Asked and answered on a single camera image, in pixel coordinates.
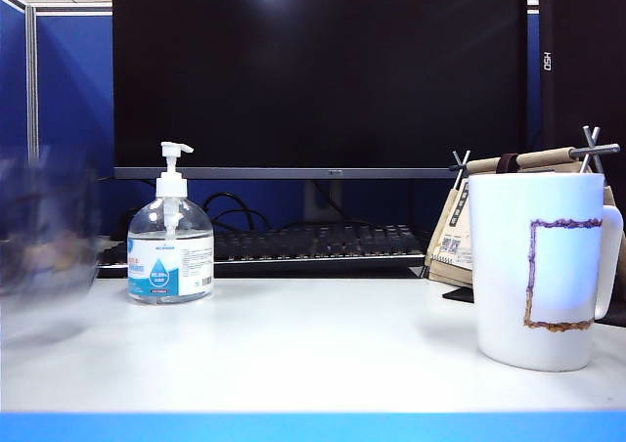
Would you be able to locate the white ceramic mug brown square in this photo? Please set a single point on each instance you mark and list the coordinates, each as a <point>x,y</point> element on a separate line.
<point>508,276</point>

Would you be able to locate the transparent faceted plastic cup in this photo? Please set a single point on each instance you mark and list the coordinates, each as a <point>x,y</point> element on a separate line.
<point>49,241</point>

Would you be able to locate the silver monitor stand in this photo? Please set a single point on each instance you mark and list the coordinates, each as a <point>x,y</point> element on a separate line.
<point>323,200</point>

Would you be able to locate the black mechanical keyboard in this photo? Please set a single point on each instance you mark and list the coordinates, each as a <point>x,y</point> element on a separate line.
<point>318,244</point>

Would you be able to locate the large black computer monitor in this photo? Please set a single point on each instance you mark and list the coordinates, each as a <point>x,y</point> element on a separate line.
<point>318,70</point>

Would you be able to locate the beige canvas desk calendar stand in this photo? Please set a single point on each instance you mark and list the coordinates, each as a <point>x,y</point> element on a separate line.
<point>452,236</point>

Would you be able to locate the clear hand sanitizer pump bottle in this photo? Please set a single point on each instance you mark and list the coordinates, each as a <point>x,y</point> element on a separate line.
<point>168,261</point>

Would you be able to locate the blue office partition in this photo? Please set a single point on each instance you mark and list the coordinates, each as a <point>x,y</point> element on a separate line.
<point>73,95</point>

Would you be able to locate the black HSO monitor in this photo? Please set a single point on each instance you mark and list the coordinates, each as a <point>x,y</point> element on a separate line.
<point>587,70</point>

